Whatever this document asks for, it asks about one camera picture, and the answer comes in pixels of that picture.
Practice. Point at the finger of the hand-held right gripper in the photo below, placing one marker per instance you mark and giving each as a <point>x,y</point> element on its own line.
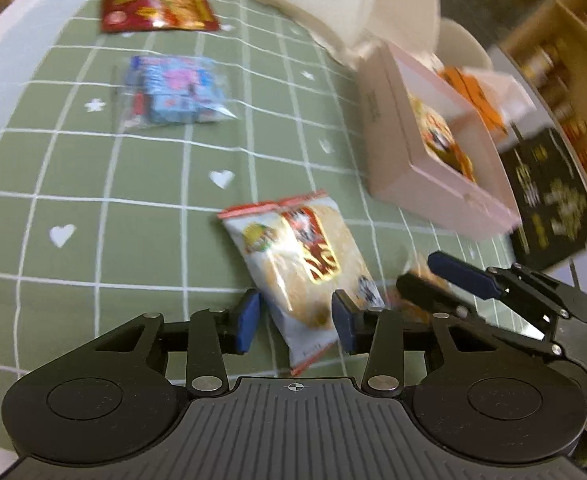
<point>423,292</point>
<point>461,272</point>

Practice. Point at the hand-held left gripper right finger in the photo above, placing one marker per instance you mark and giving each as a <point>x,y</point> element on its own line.
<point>343,322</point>

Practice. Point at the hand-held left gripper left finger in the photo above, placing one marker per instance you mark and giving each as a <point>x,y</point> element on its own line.
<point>247,321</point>

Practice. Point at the orange bread packet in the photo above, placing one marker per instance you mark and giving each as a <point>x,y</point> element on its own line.
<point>418,268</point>

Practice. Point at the white rice cracker packet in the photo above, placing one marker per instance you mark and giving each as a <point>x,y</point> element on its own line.
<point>298,260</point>

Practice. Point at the pink cardboard box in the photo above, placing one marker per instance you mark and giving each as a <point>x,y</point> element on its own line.
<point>398,150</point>

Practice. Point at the black box gold print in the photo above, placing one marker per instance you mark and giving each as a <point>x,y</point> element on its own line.
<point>548,195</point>

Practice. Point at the yellow printed snack packet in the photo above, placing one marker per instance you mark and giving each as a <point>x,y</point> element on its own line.
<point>441,137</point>

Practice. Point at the green checked table mat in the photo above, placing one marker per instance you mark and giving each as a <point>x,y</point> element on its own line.
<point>123,210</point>

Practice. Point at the orange tissue pack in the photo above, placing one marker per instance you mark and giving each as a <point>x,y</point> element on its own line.
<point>471,87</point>

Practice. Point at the beige chair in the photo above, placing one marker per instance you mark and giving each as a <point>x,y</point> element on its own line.
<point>466,42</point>

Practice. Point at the blue candy clear bag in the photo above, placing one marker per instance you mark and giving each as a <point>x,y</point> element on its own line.
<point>173,90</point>

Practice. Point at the cream fabric food cover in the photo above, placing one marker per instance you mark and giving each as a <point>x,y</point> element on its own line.
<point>363,5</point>

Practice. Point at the red snack packet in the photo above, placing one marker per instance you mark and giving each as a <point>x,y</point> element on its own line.
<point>158,10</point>

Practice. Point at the wooden wall shelf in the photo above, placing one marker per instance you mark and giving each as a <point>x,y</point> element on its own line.
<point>573,35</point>

